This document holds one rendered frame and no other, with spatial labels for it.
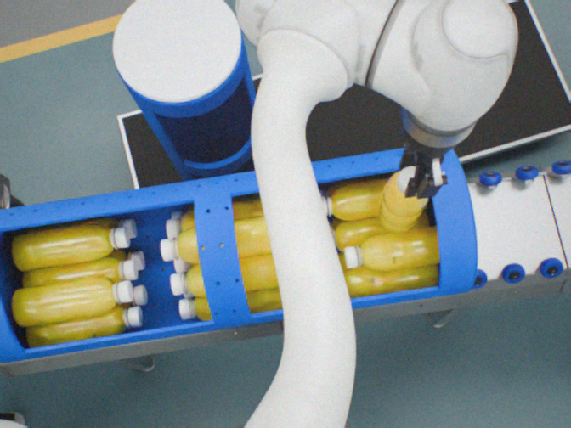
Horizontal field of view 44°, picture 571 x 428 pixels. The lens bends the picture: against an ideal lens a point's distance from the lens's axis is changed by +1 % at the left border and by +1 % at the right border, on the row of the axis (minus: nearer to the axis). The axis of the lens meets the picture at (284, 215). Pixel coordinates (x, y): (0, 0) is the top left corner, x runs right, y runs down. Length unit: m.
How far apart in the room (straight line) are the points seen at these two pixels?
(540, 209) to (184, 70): 0.81
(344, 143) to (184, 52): 0.97
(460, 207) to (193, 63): 0.66
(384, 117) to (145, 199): 1.32
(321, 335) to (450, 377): 1.84
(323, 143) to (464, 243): 1.24
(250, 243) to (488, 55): 0.66
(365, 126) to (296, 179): 1.78
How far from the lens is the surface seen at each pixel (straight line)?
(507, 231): 1.55
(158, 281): 1.48
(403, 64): 0.72
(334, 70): 0.72
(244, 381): 2.39
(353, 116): 2.43
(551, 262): 1.50
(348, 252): 1.28
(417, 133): 0.83
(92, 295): 1.31
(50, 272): 1.40
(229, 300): 1.22
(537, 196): 1.58
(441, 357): 2.42
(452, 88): 0.71
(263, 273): 1.26
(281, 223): 0.63
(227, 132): 2.37
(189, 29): 1.59
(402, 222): 1.19
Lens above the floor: 2.38
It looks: 74 degrees down
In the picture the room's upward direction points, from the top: 11 degrees counter-clockwise
